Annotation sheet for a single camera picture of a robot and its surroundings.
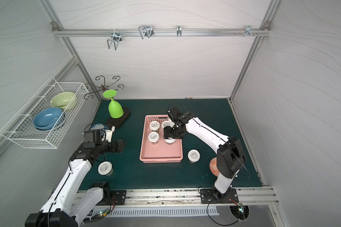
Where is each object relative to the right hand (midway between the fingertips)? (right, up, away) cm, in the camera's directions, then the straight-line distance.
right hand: (168, 136), depth 83 cm
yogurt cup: (-3, +6, +13) cm, 14 cm away
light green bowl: (-55, +21, -10) cm, 60 cm away
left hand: (-30, -3, -2) cm, 30 cm away
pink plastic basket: (-10, -9, +8) cm, 16 cm away
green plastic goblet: (-32, +16, 0) cm, 36 cm away
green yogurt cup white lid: (-10, +5, +13) cm, 17 cm away
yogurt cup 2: (-10, -2, +7) cm, 13 cm away
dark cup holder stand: (-43, +6, +22) cm, 49 cm away
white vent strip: (-2, -36, -13) cm, 38 cm away
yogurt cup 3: (+1, -2, -4) cm, 4 cm away
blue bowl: (-56, +11, -19) cm, 60 cm away
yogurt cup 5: (-35, -17, -5) cm, 40 cm away
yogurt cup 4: (+15, -12, -1) cm, 19 cm away
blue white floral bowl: (-50, +4, +15) cm, 53 cm away
